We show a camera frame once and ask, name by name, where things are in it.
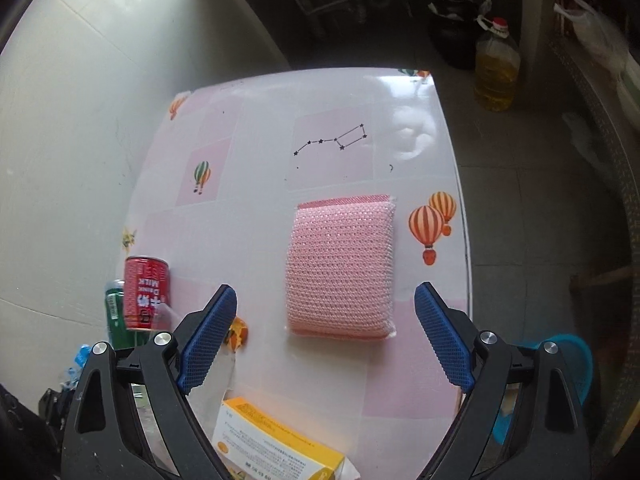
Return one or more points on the pink mesh sponge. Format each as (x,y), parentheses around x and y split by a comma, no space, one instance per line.
(340,270)

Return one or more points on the yellow box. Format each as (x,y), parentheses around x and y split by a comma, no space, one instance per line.
(270,445)

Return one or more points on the white plastic bag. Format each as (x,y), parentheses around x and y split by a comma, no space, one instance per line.
(592,25)

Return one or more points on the green plastic bottle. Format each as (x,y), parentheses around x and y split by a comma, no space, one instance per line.
(117,320)

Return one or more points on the silver drink can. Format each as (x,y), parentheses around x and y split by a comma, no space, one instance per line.
(145,292)

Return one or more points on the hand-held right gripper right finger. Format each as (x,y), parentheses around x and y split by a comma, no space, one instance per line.
(445,340)

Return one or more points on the cooking oil bottle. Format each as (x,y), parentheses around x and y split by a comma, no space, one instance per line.
(496,70)

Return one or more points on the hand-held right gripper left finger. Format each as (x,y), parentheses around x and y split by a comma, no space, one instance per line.
(210,340)

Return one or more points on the black bucket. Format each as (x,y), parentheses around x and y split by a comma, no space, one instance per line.
(455,30)

